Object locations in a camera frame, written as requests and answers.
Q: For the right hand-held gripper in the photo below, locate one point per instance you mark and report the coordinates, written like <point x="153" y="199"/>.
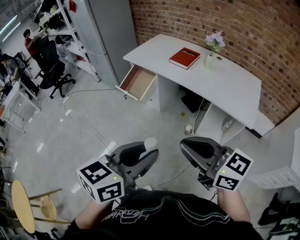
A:
<point x="232" y="171"/>

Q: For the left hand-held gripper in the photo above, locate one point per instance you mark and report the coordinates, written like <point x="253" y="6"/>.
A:
<point x="100" y="180"/>

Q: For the white wooden drawer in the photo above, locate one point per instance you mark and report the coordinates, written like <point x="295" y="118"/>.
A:
<point x="138" y="82"/>

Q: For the person's left forearm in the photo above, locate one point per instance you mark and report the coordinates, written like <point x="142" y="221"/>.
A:
<point x="91" y="214"/>

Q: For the person's right forearm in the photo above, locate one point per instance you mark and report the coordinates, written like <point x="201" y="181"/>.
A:
<point x="233" y="206"/>

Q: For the white jar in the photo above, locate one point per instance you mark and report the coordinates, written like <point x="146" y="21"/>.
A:
<point x="188" y="130"/>

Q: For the small clear bottle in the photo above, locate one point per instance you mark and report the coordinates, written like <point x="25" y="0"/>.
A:
<point x="227" y="125"/>

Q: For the black box under desk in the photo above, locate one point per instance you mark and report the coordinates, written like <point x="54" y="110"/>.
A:
<point x="192" y="100"/>

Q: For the person's black shirt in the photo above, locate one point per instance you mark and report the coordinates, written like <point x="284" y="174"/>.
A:
<point x="168" y="218"/>

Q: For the white desk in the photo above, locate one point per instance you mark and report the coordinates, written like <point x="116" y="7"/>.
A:
<point x="222" y="84"/>

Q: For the white appliance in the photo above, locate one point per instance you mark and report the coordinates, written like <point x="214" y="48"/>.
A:
<point x="279" y="173"/>

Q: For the white power strip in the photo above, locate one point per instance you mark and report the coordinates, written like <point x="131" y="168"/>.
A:
<point x="66" y="99"/>

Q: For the red book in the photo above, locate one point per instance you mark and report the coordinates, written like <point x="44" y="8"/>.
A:
<point x="184" y="57"/>

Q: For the black bag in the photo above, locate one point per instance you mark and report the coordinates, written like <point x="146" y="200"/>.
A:
<point x="279" y="211"/>

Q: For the purple flowers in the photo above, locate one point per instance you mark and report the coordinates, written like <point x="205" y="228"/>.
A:
<point x="215" y="42"/>

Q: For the black office chair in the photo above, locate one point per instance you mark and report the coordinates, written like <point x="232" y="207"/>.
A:
<point x="52" y="68"/>

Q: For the round wooden stool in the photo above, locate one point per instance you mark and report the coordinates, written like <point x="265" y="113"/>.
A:
<point x="22" y="206"/>

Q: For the grey tall cabinet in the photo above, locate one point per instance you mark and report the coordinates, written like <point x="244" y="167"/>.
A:
<point x="105" y="35"/>

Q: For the white metal table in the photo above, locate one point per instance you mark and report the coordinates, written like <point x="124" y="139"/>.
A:
<point x="14" y="98"/>

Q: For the white shelf rack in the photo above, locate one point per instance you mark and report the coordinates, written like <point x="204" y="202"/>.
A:
<point x="68" y="30"/>

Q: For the red cloth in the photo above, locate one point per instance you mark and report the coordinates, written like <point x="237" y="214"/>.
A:
<point x="72" y="5"/>

